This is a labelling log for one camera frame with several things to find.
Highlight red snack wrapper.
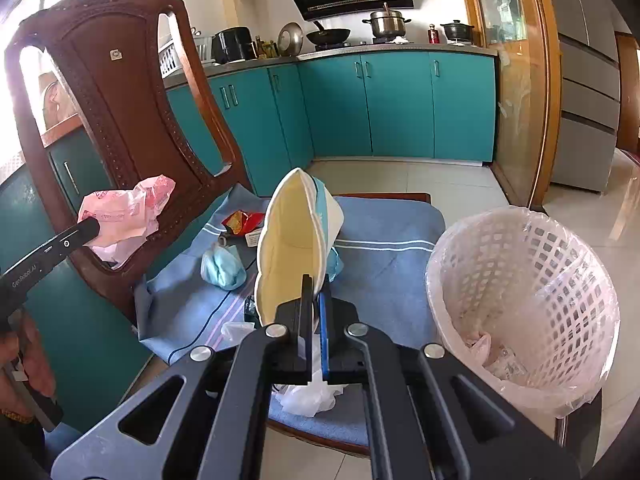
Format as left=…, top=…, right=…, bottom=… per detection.
left=221, top=210, right=265, bottom=237

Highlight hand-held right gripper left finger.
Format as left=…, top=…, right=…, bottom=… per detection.
left=50, top=275, right=317, bottom=480

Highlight pink plastic basket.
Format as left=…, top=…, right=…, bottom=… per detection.
left=426, top=207, right=622, bottom=418

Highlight gas stove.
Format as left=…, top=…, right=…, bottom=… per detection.
left=315, top=39, right=417, bottom=52

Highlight black air fryer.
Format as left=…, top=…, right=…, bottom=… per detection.
left=211, top=26, right=259, bottom=65

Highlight crumpled pale plastic bag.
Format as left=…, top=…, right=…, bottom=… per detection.
left=462, top=332, right=495, bottom=362

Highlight clear plastic bin liner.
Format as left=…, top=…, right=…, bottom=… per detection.
left=425, top=205, right=624, bottom=419

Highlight blue striped cloth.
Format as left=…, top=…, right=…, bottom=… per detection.
left=132, top=185, right=448, bottom=448

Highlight wooden glass door frame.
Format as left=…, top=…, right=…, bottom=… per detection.
left=454, top=0, right=562, bottom=212

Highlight white dish rack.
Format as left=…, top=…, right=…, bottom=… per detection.
left=158, top=35, right=214, bottom=79

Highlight pink plastic bag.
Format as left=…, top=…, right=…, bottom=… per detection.
left=77, top=174, right=177, bottom=264

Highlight black wok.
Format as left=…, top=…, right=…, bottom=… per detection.
left=305, top=21, right=352, bottom=45

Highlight light blue face mask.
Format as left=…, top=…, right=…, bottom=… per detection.
left=201, top=242, right=247, bottom=290
left=326, top=244, right=347, bottom=283

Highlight grey kitchen countertop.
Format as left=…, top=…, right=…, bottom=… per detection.
left=164, top=41, right=499, bottom=90

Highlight white cloth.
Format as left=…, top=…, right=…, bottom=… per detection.
left=220, top=321, right=351, bottom=417

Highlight wooden door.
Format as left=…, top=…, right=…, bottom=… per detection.
left=615, top=30, right=640, bottom=155

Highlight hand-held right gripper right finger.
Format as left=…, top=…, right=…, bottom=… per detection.
left=318, top=291, right=582, bottom=480

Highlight grey refrigerator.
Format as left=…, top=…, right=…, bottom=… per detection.
left=542, top=0, right=634, bottom=194

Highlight brown wooden chair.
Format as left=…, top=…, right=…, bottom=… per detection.
left=4, top=0, right=436, bottom=457

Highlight black clay pot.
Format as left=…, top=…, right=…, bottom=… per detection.
left=440, top=19, right=475, bottom=44

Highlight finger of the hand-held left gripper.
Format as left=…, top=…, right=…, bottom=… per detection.
left=42, top=218, right=103, bottom=264

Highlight teal kitchen cabinets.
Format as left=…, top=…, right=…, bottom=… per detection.
left=0, top=50, right=499, bottom=433

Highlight person's left hand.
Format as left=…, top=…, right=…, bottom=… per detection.
left=12, top=309, right=57, bottom=397

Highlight round steel lid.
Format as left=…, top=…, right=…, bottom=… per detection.
left=277, top=22, right=305, bottom=57

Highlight steel cooking pot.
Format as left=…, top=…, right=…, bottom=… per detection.
left=362, top=2, right=412, bottom=40

